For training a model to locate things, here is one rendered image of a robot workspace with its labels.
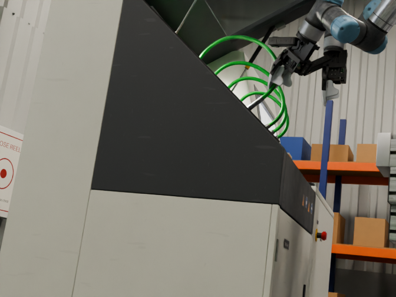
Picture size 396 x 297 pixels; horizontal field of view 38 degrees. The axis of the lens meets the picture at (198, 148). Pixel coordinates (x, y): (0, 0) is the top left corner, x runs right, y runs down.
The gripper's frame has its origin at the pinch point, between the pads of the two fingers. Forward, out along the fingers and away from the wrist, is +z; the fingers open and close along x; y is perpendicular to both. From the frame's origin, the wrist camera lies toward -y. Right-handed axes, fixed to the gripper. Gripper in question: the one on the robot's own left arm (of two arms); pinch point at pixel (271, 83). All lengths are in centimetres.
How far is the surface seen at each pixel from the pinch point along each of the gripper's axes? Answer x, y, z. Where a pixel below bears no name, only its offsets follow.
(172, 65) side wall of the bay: -35.4, -10.0, 4.2
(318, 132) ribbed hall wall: 580, -304, 230
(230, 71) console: 29, -44, 20
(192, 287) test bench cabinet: -43, 45, 42
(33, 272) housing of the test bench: -66, 10, 71
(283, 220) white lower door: -21, 44, 19
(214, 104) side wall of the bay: -31.3, 9.1, 4.7
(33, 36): 168, -445, 225
